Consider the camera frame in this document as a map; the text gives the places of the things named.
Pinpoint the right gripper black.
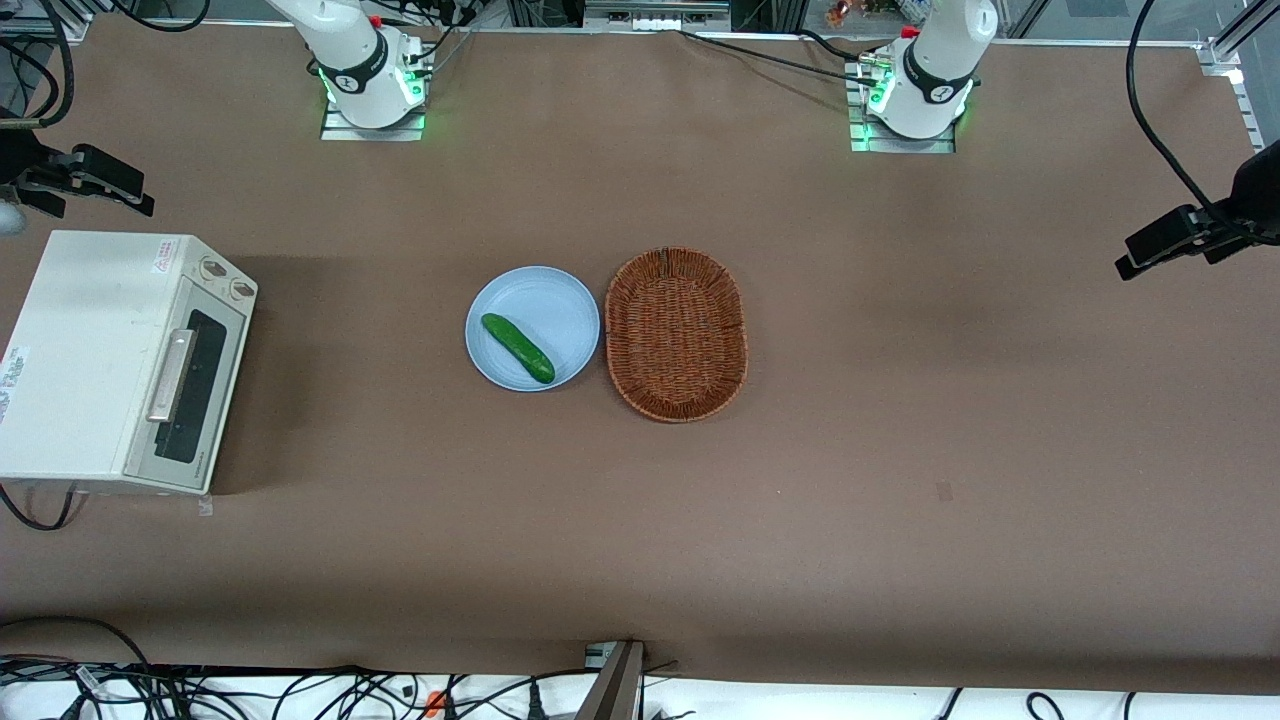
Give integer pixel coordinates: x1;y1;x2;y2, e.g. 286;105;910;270
0;130;156;218

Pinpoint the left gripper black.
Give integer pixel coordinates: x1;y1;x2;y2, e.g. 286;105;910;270
1115;140;1280;281

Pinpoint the oven door with glass window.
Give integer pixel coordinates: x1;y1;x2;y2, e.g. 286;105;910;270
122;285;251;495

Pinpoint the white toaster oven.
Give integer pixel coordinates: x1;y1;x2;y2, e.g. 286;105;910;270
0;230;259;496

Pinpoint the brown table cover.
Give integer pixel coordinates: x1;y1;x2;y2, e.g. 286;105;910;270
0;22;1280;693

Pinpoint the green cucumber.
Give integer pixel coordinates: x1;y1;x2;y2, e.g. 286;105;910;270
481;313;556;385

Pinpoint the light blue round plate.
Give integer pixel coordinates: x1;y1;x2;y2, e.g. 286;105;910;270
465;265;602;393

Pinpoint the brown oval wicker basket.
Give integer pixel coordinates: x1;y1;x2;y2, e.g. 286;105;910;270
604;247;749;424

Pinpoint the grey power strip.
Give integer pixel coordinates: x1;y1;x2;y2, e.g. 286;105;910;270
585;0;731;31

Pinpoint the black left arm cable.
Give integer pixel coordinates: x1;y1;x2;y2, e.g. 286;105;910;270
1126;0;1280;246

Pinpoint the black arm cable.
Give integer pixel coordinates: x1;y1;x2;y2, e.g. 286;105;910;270
1126;0;1280;246
0;0;211;128

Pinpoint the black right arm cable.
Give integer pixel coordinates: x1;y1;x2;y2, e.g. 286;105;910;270
0;0;211;128

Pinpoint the aluminium frame corner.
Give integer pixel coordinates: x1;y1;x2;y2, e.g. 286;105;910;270
1195;0;1280;126

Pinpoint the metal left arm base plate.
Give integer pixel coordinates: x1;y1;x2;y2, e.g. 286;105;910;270
848;55;958;154

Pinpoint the black oven power cable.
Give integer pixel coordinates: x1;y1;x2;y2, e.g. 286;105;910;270
0;483;79;531

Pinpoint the short black table cable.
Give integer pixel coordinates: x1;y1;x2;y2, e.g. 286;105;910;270
798;28;867;63

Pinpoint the long black table cable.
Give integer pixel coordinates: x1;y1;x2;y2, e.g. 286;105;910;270
678;28;883;87

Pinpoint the dark camera mount post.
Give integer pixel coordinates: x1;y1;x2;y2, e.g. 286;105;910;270
575;640;646;720

